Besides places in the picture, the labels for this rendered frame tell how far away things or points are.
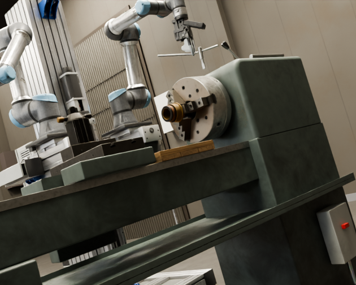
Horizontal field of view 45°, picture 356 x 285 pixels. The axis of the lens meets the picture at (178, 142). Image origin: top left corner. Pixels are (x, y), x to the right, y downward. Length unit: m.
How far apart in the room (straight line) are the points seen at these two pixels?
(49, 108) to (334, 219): 1.50
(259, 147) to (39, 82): 1.32
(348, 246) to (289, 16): 3.60
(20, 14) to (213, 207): 1.57
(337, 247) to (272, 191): 0.45
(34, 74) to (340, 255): 1.90
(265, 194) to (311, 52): 3.41
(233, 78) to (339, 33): 3.21
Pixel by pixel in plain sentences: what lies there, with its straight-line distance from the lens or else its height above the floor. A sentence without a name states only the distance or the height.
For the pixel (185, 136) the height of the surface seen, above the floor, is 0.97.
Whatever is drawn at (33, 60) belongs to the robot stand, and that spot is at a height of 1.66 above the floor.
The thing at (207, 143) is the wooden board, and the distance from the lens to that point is 1.81.
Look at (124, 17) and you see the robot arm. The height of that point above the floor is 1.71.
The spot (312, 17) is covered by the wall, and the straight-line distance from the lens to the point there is 5.30.
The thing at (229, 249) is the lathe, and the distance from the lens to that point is 2.28.
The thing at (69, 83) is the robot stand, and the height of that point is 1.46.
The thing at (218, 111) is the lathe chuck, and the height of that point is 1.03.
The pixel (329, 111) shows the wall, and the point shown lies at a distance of 5.19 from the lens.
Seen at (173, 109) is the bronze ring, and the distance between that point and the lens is 1.93.
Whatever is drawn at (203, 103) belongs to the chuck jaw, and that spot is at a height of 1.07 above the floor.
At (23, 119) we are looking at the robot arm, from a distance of 2.35.
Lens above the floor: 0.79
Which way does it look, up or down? 4 degrees up
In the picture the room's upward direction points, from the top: 16 degrees counter-clockwise
